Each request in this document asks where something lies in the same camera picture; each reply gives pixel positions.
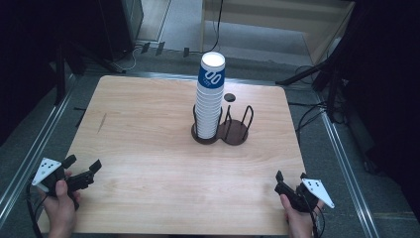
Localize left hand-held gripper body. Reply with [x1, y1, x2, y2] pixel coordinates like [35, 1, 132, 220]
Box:
[32, 158, 96, 211]

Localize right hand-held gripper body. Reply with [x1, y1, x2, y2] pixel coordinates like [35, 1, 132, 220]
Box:
[274, 178, 336, 213]

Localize dark wire cup holder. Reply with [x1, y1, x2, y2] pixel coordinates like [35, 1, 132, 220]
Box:
[190, 104, 255, 147]

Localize stack of ribbed paper cups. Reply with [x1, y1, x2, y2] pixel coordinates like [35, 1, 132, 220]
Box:
[194, 83, 226, 140]

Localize blue white paper cup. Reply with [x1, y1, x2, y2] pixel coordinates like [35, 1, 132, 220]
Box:
[197, 52, 227, 92]

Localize person's right hand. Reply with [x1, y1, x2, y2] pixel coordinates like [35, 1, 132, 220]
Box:
[279, 194, 326, 238]

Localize person's left hand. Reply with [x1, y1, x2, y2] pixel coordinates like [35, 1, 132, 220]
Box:
[43, 179, 81, 238]

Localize black metal stand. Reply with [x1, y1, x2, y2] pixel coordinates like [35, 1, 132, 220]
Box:
[275, 31, 351, 124]
[52, 41, 88, 106]

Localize dark cabinet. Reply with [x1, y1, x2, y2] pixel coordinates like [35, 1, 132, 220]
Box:
[97, 0, 145, 62]

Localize beige panelled partition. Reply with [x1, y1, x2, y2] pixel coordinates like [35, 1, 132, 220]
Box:
[200, 0, 357, 65]

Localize metal floor rail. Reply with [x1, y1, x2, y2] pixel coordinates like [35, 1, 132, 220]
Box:
[0, 74, 77, 219]
[315, 93, 381, 238]

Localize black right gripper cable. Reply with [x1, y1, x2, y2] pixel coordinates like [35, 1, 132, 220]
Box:
[306, 194, 327, 238]

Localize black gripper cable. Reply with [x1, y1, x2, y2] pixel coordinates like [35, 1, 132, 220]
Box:
[306, 194, 327, 238]
[25, 183, 46, 238]

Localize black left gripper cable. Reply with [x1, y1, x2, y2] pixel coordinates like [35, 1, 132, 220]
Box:
[25, 183, 46, 238]

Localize black floor cables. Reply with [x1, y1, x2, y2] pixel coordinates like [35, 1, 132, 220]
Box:
[286, 63, 333, 134]

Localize white floor cable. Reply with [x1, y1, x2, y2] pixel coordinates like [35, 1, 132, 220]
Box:
[122, 45, 144, 72]

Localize black hanging power cable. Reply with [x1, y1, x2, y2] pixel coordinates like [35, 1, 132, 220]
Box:
[206, 0, 225, 55]

